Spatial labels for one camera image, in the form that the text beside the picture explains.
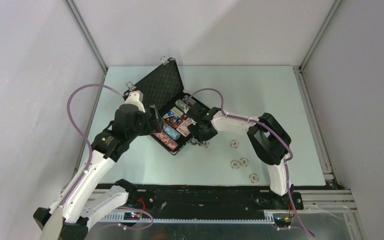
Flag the white red chip stack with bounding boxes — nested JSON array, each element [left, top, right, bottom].
[[196, 137, 259, 186]]

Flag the black poker set case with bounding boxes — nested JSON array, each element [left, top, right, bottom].
[[123, 57, 211, 155]]

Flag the red dice in case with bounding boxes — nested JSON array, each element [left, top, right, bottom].
[[171, 114, 188, 129]]

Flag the blue white chip stack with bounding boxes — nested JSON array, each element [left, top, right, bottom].
[[182, 95, 196, 106]]

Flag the blue patterned card deck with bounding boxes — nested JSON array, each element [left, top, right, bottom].
[[163, 106, 185, 126]]

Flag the green poker chip stack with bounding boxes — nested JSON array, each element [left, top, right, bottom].
[[175, 99, 188, 113]]

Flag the light blue chip stack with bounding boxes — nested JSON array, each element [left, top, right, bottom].
[[163, 125, 181, 141]]

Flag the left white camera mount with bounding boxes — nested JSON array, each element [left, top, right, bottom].
[[124, 90, 146, 113]]

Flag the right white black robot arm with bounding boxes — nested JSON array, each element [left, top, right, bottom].
[[186, 104, 293, 209]]

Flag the purple cable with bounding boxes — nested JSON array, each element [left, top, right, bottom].
[[59, 83, 155, 231], [184, 88, 315, 238]]

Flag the red white chip row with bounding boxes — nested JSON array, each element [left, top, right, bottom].
[[153, 132, 178, 152]]

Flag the red playing card deck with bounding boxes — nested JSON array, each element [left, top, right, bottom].
[[176, 117, 194, 137]]

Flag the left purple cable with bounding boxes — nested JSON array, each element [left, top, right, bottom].
[[59, 83, 155, 231]]

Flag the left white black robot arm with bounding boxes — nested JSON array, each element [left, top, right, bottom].
[[33, 103, 164, 240]]

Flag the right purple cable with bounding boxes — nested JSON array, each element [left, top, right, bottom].
[[184, 88, 315, 238]]

